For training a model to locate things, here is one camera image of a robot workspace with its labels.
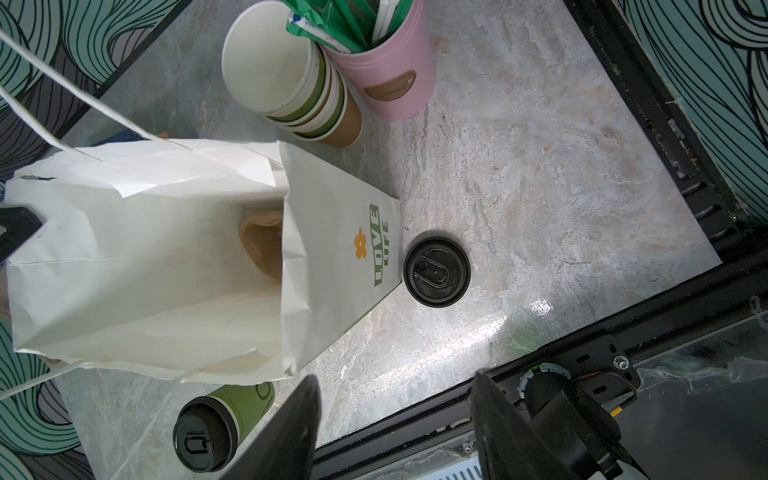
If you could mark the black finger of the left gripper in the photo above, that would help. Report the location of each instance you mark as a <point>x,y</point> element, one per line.
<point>20,224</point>

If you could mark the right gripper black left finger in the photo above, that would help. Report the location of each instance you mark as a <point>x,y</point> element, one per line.
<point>285,447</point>

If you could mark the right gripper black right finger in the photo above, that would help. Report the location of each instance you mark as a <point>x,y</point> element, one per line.
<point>507,446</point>

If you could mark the white paper takeout bag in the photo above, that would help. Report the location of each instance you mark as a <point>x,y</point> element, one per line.
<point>139,266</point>

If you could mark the brown pulp carrier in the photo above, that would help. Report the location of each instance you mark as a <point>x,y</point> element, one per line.
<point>261,236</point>

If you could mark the stack of black lids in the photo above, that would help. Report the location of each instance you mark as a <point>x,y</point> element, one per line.
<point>437,271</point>

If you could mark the stack of paper cups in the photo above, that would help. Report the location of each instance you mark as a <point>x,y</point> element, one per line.
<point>288,79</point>

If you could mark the pink straw holder cup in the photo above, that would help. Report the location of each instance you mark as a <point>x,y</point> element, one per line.
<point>397,78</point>

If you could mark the green wrapped straw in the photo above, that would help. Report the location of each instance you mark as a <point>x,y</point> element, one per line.
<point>346,26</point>

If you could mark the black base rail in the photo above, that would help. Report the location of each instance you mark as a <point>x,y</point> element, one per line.
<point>641,49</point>

